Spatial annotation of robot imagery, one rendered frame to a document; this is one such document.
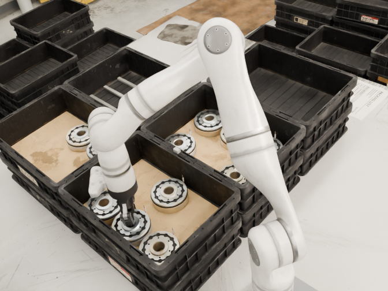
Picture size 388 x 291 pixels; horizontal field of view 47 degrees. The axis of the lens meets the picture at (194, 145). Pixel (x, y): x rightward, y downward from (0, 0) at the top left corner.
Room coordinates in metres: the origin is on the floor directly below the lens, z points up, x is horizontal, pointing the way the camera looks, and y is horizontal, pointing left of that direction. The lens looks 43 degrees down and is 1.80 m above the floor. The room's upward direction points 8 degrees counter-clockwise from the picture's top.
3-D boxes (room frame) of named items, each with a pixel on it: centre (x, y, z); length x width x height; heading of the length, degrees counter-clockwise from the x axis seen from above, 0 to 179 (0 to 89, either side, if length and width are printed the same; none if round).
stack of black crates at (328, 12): (2.57, -0.86, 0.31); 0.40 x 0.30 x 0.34; 44
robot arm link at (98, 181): (0.76, 0.21, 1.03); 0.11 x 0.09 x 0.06; 90
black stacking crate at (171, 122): (0.98, -0.08, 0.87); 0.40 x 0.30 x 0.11; 42
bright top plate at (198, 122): (1.11, -0.06, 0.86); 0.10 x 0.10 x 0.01
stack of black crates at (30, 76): (2.05, 0.78, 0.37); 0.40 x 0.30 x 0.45; 133
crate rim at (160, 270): (0.78, 0.14, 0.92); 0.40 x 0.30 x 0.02; 42
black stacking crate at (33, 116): (1.07, 0.41, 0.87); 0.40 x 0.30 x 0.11; 42
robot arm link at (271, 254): (0.51, -0.13, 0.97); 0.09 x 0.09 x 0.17; 13
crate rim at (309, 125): (1.18, -0.31, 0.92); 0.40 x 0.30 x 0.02; 42
